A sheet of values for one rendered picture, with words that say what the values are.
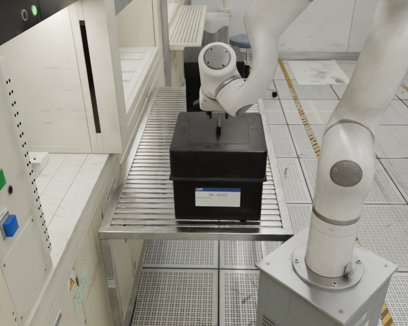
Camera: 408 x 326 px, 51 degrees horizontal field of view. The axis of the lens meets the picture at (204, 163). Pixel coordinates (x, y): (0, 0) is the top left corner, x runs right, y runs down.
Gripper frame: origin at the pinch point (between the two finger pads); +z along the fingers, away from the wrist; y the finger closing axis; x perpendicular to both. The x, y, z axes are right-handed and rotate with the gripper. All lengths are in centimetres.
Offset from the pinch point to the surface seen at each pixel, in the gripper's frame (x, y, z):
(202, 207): 25.5, 4.7, 16.4
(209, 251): 33, 5, 124
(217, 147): 9.9, 0.2, 3.3
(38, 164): 13, 59, 17
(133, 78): -53, 46, 86
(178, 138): 6.0, 12.2, 7.3
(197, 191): 21.2, 6.0, 12.1
